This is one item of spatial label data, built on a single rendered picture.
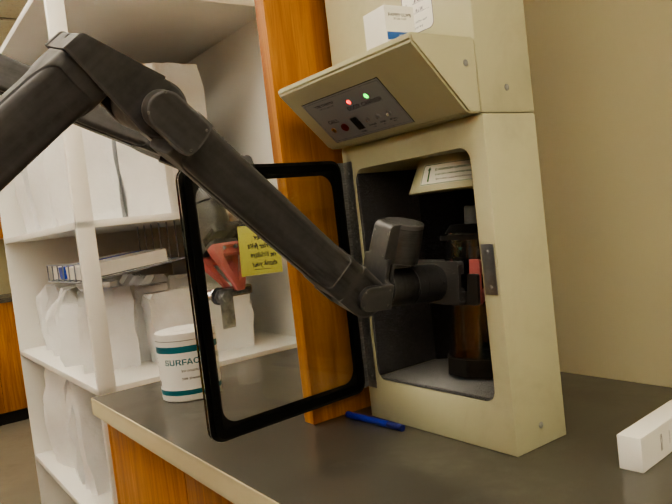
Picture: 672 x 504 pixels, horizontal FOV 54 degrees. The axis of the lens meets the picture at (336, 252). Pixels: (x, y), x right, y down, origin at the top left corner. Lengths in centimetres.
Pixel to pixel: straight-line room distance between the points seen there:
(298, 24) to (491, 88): 42
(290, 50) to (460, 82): 40
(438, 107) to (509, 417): 43
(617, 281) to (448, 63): 61
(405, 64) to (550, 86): 55
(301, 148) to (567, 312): 63
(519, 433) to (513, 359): 10
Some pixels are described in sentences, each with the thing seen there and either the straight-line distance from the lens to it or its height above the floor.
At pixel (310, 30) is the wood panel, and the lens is 123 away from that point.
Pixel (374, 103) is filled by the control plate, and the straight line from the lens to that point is 97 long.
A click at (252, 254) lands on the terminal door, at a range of 101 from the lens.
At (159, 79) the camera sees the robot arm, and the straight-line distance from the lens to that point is 68.
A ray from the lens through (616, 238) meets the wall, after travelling 131.
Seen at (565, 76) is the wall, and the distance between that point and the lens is 137.
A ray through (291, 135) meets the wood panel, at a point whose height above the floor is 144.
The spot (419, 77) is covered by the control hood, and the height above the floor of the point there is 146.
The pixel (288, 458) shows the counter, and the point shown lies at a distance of 105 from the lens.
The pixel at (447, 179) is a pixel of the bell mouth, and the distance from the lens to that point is 100.
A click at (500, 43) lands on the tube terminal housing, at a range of 97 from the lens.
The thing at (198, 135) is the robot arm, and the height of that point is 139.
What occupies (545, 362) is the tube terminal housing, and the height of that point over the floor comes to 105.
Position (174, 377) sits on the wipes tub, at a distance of 147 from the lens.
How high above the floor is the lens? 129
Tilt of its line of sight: 3 degrees down
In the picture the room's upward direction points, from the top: 7 degrees counter-clockwise
